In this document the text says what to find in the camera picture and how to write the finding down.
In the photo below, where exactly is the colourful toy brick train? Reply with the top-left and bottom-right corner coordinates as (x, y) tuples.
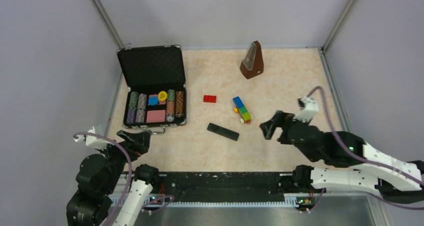
(232, 96), (252, 124)

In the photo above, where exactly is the black remote control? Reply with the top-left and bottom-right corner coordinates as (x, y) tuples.
(207, 123), (240, 141)

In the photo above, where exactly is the brown wooden metronome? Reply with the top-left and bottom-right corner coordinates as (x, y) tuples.
(239, 41), (264, 80)

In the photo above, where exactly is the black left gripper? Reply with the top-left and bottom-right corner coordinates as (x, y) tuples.
(96, 128), (152, 193)

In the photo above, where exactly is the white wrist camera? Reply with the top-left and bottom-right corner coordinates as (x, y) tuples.
(74, 125), (108, 151)
(293, 97), (319, 124)

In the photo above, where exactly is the red toy brick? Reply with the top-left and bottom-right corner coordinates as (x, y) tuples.
(203, 95), (217, 103)

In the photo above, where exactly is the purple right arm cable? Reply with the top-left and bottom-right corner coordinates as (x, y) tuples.
(306, 86), (424, 213)

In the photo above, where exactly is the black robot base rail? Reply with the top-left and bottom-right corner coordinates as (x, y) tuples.
(109, 164), (327, 213)

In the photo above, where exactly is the black poker chip case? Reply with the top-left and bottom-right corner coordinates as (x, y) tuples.
(117, 45), (187, 129)

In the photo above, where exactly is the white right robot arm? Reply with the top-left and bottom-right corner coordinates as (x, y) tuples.
(259, 111), (424, 206)

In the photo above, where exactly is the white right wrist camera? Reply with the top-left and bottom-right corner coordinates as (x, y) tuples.
(293, 97), (319, 124)

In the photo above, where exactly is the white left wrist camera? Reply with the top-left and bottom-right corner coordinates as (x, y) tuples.
(74, 125), (108, 151)

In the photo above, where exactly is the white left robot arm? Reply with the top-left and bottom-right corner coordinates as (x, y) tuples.
(66, 130), (161, 225)

